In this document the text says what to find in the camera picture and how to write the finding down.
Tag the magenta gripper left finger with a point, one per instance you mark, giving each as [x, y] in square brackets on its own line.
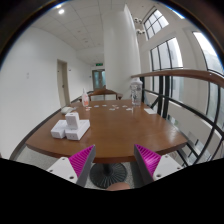
[76, 168]

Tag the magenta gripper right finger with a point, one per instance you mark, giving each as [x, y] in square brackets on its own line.
[152, 166]

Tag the white cube charger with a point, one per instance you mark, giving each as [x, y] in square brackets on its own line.
[73, 119]

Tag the black round table base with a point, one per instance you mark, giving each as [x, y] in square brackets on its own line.
[104, 175]

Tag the white power strip block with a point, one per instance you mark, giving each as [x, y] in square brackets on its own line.
[76, 134]

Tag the white adapter box left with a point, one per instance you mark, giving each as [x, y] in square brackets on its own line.
[58, 131]

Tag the round brown wooden table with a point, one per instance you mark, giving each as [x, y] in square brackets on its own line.
[115, 128]

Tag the white paper pad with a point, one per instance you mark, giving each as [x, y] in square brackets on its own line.
[149, 111]

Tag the white object on table edge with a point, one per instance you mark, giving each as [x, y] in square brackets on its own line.
[66, 110]

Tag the pink hand sanitizer bottle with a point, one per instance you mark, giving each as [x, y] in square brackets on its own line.
[85, 98]

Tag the wooden chair behind table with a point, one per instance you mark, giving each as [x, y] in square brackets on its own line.
[105, 92]

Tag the clear plastic water bottle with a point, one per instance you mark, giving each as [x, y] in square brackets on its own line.
[136, 91]

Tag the glass double door far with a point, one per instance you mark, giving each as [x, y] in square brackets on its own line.
[99, 81]

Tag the wooden railing handrail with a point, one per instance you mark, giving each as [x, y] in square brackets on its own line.
[187, 73]

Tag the beige door on left wall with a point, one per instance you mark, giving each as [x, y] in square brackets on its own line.
[62, 81]

